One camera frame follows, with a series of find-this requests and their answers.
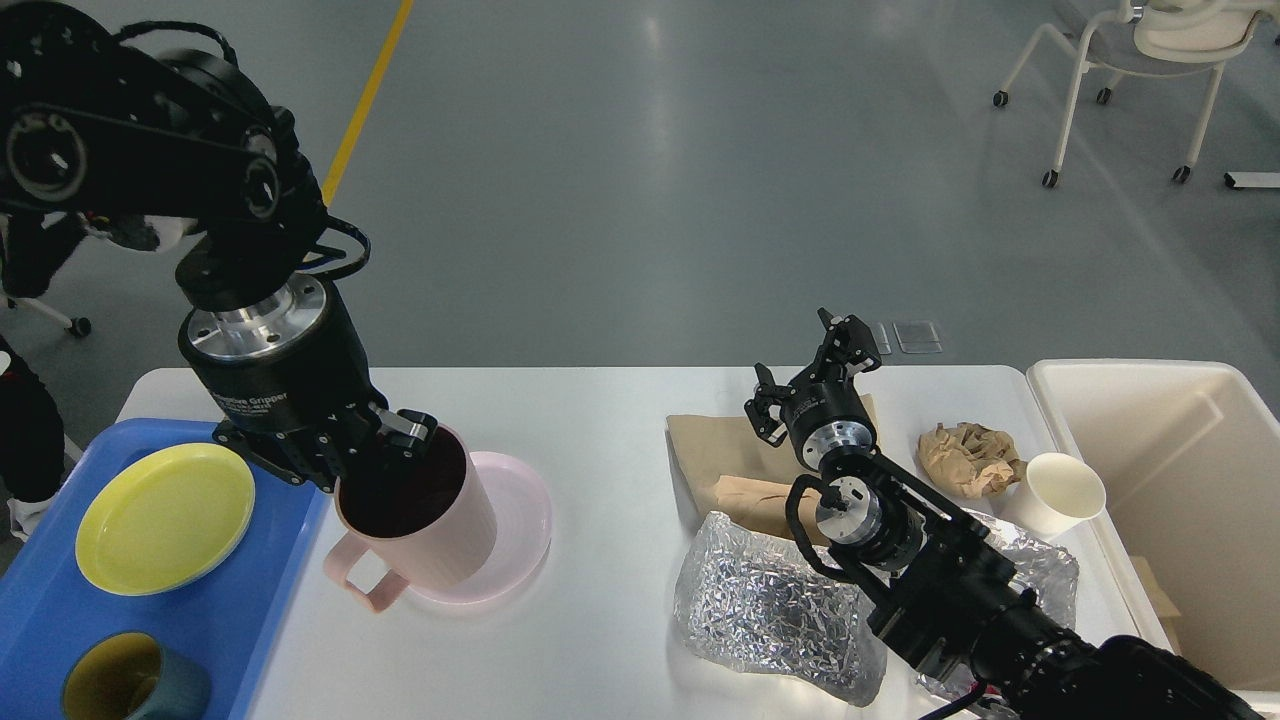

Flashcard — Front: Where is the white rolling chair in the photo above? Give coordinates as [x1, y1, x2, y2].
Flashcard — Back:
[992, 1, 1277, 190]

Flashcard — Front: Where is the blue plastic tray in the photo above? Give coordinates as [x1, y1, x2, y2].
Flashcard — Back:
[1, 419, 323, 719]

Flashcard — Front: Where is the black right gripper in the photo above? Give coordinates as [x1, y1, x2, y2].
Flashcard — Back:
[744, 309, 883, 471]

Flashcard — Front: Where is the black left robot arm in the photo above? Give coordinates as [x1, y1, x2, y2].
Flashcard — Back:
[3, 1, 438, 493]

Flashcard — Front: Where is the crumpled brown paper ball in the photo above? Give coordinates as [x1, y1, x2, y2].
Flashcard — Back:
[916, 421, 1027, 498]

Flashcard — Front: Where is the crumpled silver foil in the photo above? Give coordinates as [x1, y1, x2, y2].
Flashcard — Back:
[675, 511, 1080, 707]

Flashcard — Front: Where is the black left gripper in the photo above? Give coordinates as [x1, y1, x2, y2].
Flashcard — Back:
[178, 275, 439, 495]

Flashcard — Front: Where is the white paper cup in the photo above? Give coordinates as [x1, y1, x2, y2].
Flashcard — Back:
[998, 452, 1107, 542]

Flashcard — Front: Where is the beige plastic bin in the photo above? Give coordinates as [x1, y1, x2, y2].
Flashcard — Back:
[1027, 359, 1279, 719]

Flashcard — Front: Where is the pink plate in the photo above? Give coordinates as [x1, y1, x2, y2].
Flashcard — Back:
[410, 451, 554, 607]

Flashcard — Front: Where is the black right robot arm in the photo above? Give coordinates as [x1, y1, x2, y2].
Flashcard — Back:
[744, 309, 1257, 719]

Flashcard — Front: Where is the yellow plate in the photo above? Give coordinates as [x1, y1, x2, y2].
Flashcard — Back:
[74, 443, 256, 597]

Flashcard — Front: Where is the dark teal mug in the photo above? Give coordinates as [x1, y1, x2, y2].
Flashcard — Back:
[60, 632, 212, 719]

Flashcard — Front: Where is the chair leg with caster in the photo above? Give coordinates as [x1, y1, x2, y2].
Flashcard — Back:
[1, 291, 93, 340]

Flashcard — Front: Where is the brown paper bag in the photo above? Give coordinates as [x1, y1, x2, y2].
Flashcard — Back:
[666, 415, 817, 541]

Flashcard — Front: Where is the pink mug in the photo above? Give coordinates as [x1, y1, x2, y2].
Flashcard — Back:
[323, 425, 497, 612]

